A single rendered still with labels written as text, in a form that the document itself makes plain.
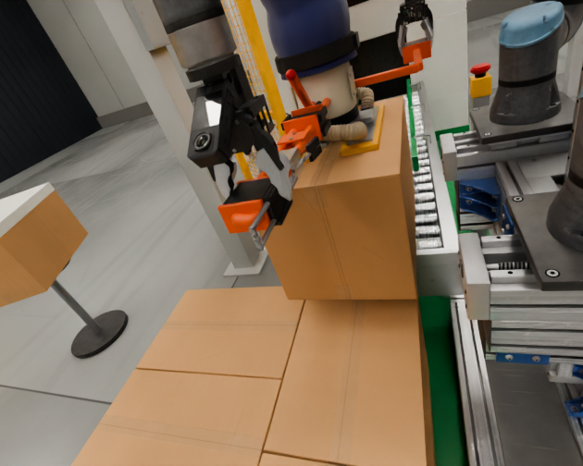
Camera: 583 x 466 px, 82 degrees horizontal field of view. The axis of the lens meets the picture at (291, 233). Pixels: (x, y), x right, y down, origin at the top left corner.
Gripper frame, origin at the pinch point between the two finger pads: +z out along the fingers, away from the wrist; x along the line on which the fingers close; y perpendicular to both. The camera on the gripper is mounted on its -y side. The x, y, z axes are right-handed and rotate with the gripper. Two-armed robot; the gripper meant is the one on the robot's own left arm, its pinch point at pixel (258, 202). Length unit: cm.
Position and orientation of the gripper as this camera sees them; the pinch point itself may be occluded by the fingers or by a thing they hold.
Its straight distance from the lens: 52.8
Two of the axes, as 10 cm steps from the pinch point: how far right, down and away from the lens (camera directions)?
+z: 2.9, 7.9, 5.4
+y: 2.5, -6.0, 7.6
